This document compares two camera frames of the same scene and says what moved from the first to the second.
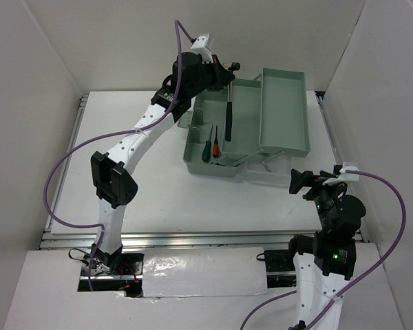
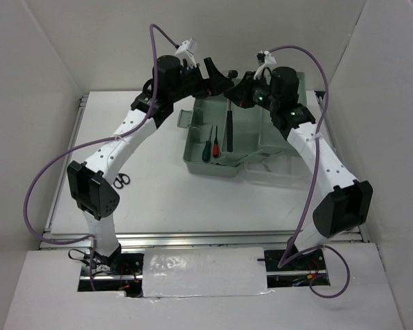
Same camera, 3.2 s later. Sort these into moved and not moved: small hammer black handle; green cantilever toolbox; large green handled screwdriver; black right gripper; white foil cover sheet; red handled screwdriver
Moved: black right gripper; small hammer black handle
Not moved: large green handled screwdriver; green cantilever toolbox; white foil cover sheet; red handled screwdriver
